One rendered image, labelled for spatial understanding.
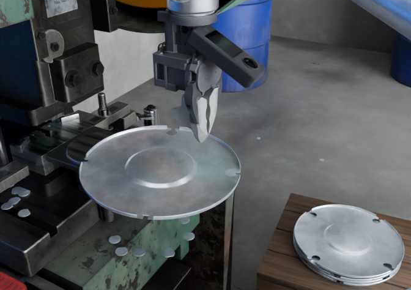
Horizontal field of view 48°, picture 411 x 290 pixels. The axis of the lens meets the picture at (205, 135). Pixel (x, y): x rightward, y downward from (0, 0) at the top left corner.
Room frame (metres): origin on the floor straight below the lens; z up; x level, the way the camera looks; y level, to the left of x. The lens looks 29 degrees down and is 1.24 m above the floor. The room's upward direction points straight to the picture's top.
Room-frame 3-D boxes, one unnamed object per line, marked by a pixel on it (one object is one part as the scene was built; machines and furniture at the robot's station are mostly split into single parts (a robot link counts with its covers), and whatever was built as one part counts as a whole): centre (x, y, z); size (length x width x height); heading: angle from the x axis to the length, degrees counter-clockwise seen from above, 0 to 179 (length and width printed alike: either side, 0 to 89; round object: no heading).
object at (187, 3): (0.67, 0.02, 1.09); 0.08 x 0.08 x 0.05
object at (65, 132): (0.83, 0.32, 0.76); 0.15 x 0.09 x 0.05; 151
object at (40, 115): (0.84, 0.32, 0.86); 0.20 x 0.16 x 0.05; 151
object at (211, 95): (0.68, 0.01, 0.91); 0.06 x 0.03 x 0.09; 59
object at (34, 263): (0.84, 0.32, 0.68); 0.45 x 0.30 x 0.06; 151
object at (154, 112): (0.93, 0.12, 0.75); 0.03 x 0.03 x 0.10; 61
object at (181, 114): (0.66, 0.03, 0.91); 0.06 x 0.03 x 0.09; 59
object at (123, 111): (0.98, 0.24, 0.76); 0.17 x 0.06 x 0.10; 151
